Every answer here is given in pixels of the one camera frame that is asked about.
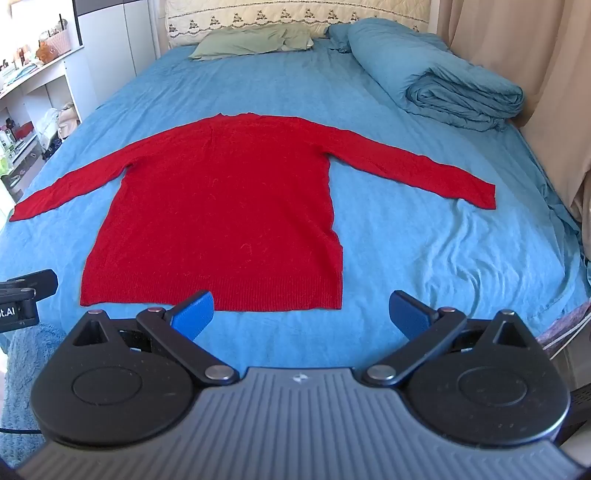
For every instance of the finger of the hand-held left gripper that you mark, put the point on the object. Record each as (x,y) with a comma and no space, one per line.
(39,282)

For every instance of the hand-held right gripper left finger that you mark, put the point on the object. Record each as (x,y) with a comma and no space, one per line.
(196,316)

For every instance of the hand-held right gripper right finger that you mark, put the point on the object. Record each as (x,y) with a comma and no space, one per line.
(407,316)

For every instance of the red knit sweater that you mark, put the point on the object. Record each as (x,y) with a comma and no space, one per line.
(217,203)

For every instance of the blue fluffy mat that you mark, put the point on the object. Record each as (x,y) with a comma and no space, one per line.
(23,369)

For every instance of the blue bed sheet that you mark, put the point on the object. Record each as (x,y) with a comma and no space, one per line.
(406,240)

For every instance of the red box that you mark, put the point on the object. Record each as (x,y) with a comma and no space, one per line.
(24,131)

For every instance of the white bag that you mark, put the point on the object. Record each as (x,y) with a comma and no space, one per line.
(57,124)

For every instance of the patterned purple cloth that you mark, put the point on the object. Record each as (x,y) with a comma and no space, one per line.
(570,325)

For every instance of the white shelf unit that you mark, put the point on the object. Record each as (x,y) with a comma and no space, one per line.
(51,87)

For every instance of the brown plush toy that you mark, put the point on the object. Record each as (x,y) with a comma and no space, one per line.
(43,53)

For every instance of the blue bolster pillow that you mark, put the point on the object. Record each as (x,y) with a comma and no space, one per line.
(429,78)

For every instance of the pink basket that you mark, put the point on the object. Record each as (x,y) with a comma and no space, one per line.
(57,42)

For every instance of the white wardrobe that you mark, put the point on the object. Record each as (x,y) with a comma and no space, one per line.
(115,50)

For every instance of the beige curtain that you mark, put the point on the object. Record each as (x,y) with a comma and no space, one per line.
(531,69)

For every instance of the green pillow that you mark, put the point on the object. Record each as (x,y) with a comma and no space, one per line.
(251,41)

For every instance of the cream quilted headboard cover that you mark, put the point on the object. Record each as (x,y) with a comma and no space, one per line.
(295,16)

